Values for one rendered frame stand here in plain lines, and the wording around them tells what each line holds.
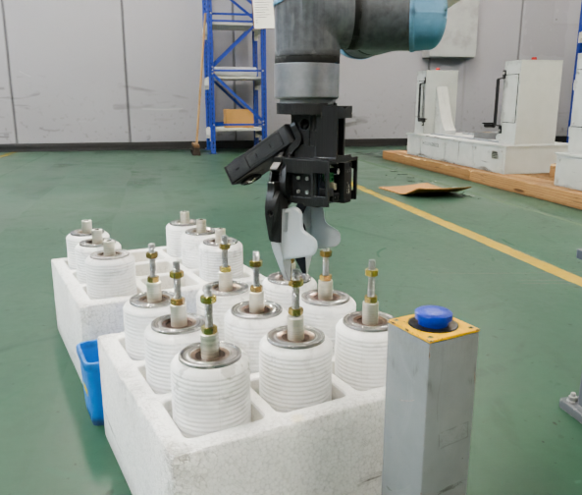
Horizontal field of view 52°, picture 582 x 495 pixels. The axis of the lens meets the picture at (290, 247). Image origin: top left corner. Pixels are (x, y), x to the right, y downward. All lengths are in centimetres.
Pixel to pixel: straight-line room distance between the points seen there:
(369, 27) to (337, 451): 51
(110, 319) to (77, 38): 615
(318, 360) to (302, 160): 25
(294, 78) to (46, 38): 662
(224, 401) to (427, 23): 48
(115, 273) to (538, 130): 347
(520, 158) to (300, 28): 362
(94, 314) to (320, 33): 72
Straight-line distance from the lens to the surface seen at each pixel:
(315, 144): 70
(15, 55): 730
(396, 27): 72
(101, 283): 122
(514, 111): 422
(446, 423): 69
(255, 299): 87
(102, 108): 717
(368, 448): 83
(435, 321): 65
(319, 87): 69
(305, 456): 77
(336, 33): 70
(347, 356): 83
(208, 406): 72
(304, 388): 77
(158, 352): 82
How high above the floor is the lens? 55
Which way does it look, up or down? 14 degrees down
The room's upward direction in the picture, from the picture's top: straight up
